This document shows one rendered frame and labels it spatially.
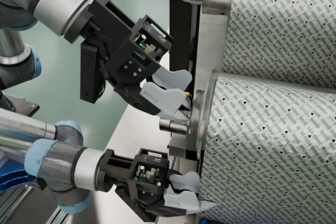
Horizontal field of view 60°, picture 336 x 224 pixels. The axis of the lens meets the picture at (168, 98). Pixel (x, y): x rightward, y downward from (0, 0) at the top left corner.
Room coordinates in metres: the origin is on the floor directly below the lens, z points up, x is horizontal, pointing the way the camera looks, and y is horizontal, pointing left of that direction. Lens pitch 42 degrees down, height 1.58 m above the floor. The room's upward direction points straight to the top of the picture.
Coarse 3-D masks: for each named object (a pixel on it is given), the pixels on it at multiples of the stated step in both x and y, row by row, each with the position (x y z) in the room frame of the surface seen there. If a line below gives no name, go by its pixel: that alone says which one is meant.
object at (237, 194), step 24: (216, 168) 0.26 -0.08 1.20; (216, 192) 0.26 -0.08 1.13; (240, 192) 0.25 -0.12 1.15; (264, 192) 0.24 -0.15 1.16; (288, 192) 0.23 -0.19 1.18; (312, 192) 0.23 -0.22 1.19; (216, 216) 0.26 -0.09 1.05; (240, 216) 0.25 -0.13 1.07; (264, 216) 0.24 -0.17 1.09; (288, 216) 0.23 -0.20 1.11; (312, 216) 0.22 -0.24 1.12
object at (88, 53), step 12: (84, 48) 0.34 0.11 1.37; (96, 48) 0.34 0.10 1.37; (84, 60) 0.34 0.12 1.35; (96, 60) 0.34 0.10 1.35; (84, 72) 0.34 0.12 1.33; (96, 72) 0.34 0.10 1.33; (84, 84) 0.34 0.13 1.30; (96, 84) 0.34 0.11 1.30; (84, 96) 0.34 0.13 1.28; (96, 96) 0.35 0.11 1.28
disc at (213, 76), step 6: (210, 78) 0.33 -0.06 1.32; (210, 84) 0.32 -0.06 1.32; (210, 90) 0.31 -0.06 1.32; (204, 108) 0.29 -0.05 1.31; (204, 114) 0.28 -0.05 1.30; (204, 120) 0.28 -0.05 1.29; (204, 126) 0.28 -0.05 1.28; (198, 144) 0.26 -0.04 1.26; (198, 150) 0.26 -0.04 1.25; (198, 156) 0.26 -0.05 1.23
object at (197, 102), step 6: (198, 90) 0.35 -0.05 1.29; (204, 90) 0.35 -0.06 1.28; (198, 96) 0.33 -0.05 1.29; (198, 102) 0.32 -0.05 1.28; (192, 108) 0.31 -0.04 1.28; (198, 108) 0.31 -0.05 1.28; (192, 114) 0.31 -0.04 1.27; (198, 114) 0.31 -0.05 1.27; (192, 120) 0.30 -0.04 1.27; (198, 120) 0.30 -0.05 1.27; (192, 126) 0.30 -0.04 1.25; (192, 132) 0.30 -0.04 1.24
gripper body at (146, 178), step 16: (112, 160) 0.31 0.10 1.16; (128, 160) 0.32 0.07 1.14; (144, 160) 0.31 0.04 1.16; (160, 160) 0.31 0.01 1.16; (112, 176) 0.30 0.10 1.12; (128, 176) 0.27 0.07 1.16; (144, 176) 0.28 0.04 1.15; (160, 176) 0.28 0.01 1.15; (144, 192) 0.27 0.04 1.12; (160, 192) 0.26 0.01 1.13
